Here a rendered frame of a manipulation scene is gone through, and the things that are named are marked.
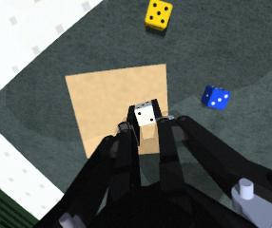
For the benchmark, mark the blue die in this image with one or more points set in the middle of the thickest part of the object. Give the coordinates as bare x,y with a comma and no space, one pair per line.
215,97

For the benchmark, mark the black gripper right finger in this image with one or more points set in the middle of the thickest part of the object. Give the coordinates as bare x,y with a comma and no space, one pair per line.
249,183

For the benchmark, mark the tan square mat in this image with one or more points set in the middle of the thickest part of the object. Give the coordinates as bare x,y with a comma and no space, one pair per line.
101,100

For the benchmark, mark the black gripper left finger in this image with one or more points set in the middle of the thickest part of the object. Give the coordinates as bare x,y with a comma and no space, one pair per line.
81,202

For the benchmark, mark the white die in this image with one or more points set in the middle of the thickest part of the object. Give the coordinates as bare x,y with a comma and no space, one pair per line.
144,113

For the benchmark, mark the yellow die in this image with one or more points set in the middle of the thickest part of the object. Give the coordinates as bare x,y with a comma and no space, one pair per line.
158,14

